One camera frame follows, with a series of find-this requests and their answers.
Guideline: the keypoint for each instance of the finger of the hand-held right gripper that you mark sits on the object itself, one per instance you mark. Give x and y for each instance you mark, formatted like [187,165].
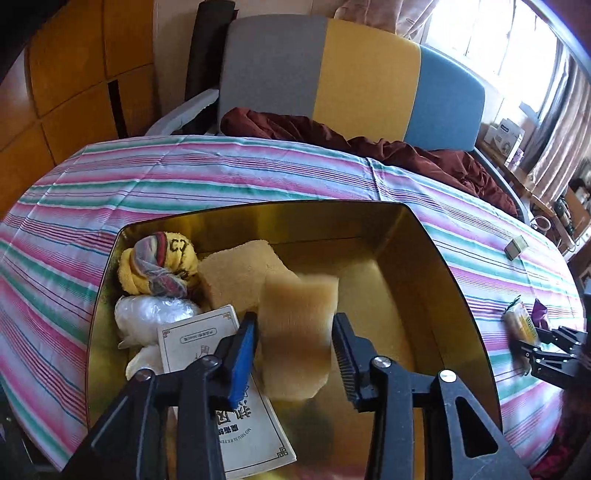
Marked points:
[565,338]
[551,367]

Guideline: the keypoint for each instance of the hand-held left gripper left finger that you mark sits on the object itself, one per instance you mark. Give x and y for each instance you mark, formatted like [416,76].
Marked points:
[242,364]

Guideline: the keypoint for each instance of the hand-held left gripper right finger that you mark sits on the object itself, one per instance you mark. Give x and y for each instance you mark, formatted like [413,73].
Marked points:
[347,369]

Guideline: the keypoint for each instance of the yellow green snack packet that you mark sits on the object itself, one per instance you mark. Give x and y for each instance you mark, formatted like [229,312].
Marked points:
[519,321]

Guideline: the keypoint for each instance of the white booklet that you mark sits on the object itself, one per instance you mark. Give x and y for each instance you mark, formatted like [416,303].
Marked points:
[194,337]

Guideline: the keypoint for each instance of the yellow bone-shaped sponge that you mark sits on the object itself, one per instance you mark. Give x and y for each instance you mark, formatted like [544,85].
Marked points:
[295,332]

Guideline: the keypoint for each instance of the yellow block sponge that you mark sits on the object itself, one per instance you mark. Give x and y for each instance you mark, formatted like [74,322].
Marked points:
[235,272]

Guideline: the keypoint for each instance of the gold-lined tin box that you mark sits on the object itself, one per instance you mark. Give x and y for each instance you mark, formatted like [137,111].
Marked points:
[397,286]

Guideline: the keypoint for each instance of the clear plastic bag bundle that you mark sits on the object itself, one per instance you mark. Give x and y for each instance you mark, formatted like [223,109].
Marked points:
[147,314]

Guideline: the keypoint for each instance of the purple packet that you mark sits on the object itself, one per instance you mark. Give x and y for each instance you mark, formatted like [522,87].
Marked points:
[541,314]

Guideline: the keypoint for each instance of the red garment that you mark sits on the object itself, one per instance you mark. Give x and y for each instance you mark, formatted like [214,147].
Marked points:
[570,424]

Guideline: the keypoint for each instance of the white cloth bundle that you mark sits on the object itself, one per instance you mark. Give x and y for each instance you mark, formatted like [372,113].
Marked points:
[143,362]

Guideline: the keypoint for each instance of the small green box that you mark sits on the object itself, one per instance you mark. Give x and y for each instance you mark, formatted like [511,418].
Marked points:
[516,248]

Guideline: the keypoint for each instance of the cluttered metal rack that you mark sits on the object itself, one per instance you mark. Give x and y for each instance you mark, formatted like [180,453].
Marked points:
[570,212]

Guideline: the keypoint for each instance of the yellow striped sock bundle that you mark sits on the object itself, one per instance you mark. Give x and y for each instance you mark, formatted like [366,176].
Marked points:
[157,265]

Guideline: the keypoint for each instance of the wooden side table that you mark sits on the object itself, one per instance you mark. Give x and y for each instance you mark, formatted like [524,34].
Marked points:
[521,177]

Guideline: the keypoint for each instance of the purple white box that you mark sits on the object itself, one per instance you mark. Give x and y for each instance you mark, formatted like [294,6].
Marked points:
[516,158]

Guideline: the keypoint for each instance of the striped blanket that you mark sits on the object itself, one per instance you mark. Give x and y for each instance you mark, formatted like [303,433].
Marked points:
[231,175]

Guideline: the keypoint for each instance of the pink patterned curtain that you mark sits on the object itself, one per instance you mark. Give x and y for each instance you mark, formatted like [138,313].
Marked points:
[558,134]
[369,11]

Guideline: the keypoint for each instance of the white printed carton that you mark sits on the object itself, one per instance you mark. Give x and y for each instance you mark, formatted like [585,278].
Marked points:
[505,138]

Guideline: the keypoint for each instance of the maroon cloth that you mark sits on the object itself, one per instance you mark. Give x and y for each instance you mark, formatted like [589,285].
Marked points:
[392,157]

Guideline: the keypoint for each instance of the grey yellow blue sofa chair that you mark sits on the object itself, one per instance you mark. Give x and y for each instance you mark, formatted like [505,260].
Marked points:
[360,69]

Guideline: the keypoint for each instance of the black upright board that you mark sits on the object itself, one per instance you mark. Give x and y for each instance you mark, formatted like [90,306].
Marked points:
[207,55]

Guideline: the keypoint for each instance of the wooden wardrobe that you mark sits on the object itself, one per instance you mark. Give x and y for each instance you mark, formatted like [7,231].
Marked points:
[69,69]

